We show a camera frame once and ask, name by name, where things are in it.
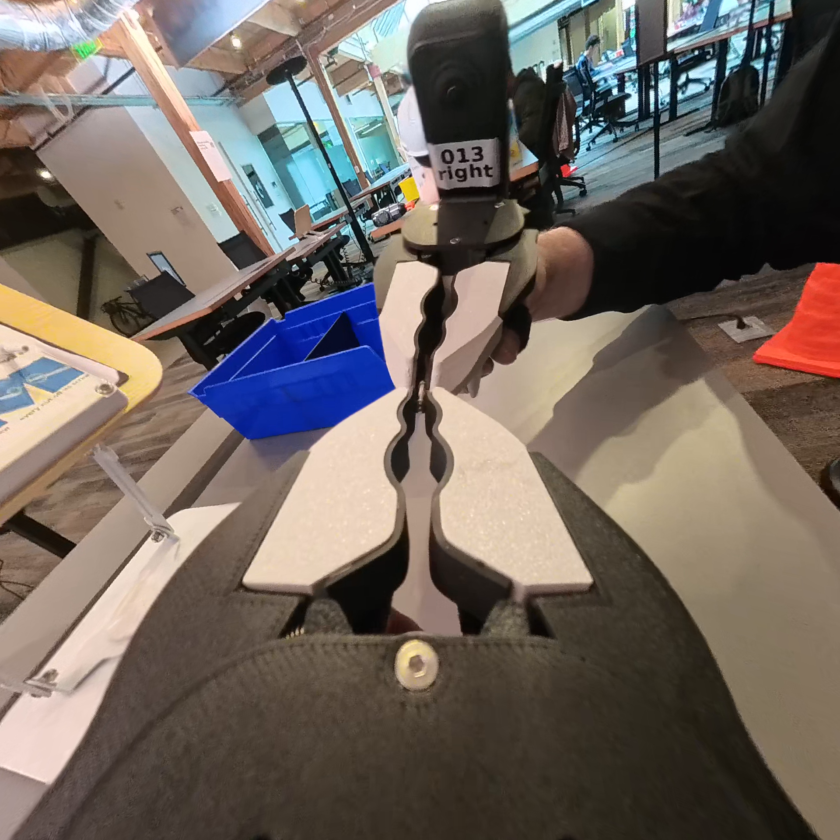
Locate white paper notice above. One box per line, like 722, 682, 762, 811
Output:
190, 130, 231, 181

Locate person's right forearm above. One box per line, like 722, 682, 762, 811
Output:
563, 0, 840, 324

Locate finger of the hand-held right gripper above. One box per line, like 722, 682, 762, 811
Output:
379, 259, 439, 395
430, 262, 514, 398

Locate black bicycle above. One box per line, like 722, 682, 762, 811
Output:
101, 295, 142, 336

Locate floor power outlet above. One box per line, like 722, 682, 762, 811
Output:
718, 315, 775, 343

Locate black backpack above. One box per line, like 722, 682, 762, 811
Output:
714, 66, 762, 129

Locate person's right hand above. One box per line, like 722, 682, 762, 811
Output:
489, 226, 595, 367

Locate wooden instruction board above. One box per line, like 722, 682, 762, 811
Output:
0, 283, 164, 526

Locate silver air duct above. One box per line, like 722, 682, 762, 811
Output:
0, 10, 132, 56

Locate blue plastic bin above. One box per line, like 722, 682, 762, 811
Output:
189, 283, 395, 439

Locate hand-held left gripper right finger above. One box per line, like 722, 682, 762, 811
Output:
420, 388, 595, 601

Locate black office chair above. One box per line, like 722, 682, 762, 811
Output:
217, 233, 263, 270
128, 271, 265, 361

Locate black floor lamp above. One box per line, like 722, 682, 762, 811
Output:
266, 56, 376, 263

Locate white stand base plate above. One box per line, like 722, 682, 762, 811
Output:
0, 502, 242, 785

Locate brown office desk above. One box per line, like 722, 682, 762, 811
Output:
289, 223, 349, 290
134, 252, 296, 368

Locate orange traffic cone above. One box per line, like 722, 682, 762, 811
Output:
753, 262, 840, 378

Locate clear acrylic board stand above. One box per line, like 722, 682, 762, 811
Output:
0, 445, 179, 698

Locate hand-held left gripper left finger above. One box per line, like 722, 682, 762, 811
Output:
241, 387, 411, 597

